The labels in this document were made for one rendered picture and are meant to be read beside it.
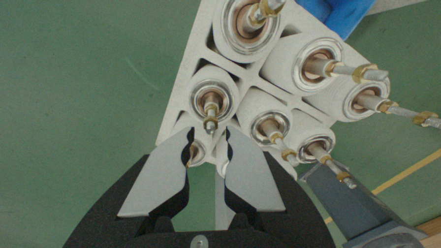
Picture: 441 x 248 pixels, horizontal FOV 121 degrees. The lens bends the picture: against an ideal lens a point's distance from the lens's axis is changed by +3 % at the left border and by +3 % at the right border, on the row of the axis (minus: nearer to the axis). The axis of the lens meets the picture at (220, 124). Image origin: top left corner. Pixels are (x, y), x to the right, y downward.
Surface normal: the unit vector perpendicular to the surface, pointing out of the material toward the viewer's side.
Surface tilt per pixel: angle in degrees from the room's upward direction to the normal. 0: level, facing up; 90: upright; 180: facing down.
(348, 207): 90
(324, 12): 0
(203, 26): 0
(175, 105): 0
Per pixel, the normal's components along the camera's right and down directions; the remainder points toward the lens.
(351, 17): -0.89, -0.36
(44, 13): 0.04, 0.48
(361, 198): -0.29, -0.83
